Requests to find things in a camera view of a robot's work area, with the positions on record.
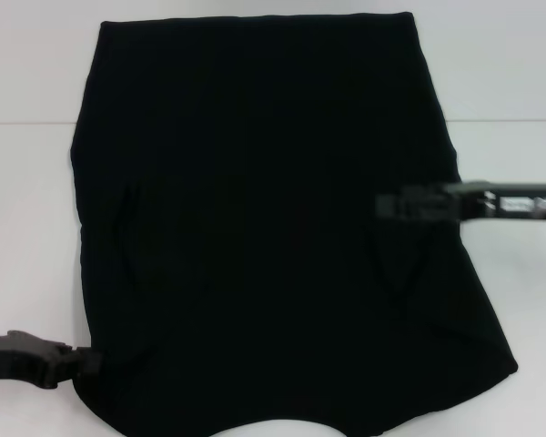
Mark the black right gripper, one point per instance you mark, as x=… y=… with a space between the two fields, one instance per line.
x=505 y=202

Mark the black shirt with FREE print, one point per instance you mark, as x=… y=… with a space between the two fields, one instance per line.
x=264 y=205

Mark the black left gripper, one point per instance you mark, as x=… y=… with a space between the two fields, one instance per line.
x=23 y=357

